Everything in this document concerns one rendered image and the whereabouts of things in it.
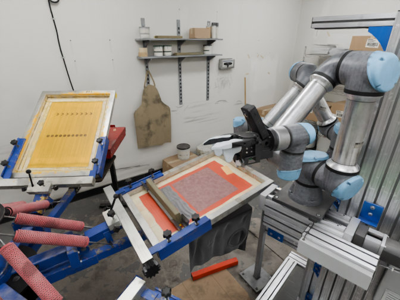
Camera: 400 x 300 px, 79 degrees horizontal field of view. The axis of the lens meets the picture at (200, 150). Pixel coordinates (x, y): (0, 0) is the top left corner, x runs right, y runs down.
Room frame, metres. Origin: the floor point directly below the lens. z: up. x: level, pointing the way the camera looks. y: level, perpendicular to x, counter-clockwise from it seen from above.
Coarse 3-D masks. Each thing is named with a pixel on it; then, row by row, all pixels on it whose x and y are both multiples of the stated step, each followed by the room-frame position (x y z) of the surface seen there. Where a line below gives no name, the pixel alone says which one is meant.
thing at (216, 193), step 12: (216, 180) 1.36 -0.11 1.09; (228, 180) 1.35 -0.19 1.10; (240, 180) 1.33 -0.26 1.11; (204, 192) 1.26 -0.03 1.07; (216, 192) 1.24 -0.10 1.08; (228, 192) 1.23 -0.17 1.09; (192, 204) 1.16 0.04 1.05; (204, 204) 1.15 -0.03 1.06; (216, 204) 1.14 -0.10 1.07; (156, 216) 1.09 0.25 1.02; (168, 228) 1.00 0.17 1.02
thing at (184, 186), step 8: (200, 168) 1.52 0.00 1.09; (208, 168) 1.51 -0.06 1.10; (216, 168) 1.50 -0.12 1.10; (184, 176) 1.45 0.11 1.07; (192, 176) 1.44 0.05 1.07; (200, 176) 1.43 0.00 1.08; (208, 176) 1.42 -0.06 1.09; (216, 176) 1.41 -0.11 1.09; (168, 184) 1.38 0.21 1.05; (176, 184) 1.37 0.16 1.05; (184, 184) 1.36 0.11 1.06; (192, 184) 1.35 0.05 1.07; (200, 184) 1.34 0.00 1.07; (184, 192) 1.28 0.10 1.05; (192, 192) 1.27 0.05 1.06; (144, 200) 1.25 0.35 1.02; (152, 200) 1.24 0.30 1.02; (152, 208) 1.16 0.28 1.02; (160, 208) 1.15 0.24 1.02
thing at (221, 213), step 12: (204, 156) 1.63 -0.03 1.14; (180, 168) 1.51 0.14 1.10; (240, 168) 1.44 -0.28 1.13; (156, 180) 1.40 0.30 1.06; (264, 180) 1.26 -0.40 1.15; (132, 192) 1.31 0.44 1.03; (252, 192) 1.16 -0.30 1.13; (132, 204) 1.17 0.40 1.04; (228, 204) 1.09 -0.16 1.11; (240, 204) 1.10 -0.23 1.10; (216, 216) 1.01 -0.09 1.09; (144, 228) 0.98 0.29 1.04; (156, 240) 0.89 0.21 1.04
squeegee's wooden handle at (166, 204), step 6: (150, 180) 1.29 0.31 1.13; (150, 186) 1.25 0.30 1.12; (156, 186) 1.22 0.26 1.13; (156, 192) 1.17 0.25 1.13; (162, 198) 1.11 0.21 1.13; (162, 204) 1.11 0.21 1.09; (168, 204) 1.05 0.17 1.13; (168, 210) 1.04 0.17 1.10; (174, 210) 1.00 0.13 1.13; (174, 216) 0.98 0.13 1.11; (180, 216) 0.99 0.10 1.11; (180, 222) 0.99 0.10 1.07
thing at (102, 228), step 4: (100, 224) 0.98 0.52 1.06; (104, 224) 0.98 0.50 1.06; (92, 228) 0.96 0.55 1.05; (96, 228) 0.96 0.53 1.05; (100, 228) 0.95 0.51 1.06; (104, 228) 0.95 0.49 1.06; (108, 228) 0.95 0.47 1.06; (120, 228) 0.98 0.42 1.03; (84, 232) 0.94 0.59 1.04; (88, 232) 0.93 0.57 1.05; (92, 232) 0.93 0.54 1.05; (96, 232) 0.93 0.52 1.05; (100, 232) 0.93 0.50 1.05; (104, 232) 0.94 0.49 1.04; (112, 232) 0.96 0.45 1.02; (88, 236) 0.91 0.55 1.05; (92, 236) 0.91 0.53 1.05; (96, 236) 0.92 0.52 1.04; (100, 236) 0.93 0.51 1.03; (104, 236) 0.94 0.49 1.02; (92, 240) 0.91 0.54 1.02; (96, 240) 0.92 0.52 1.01
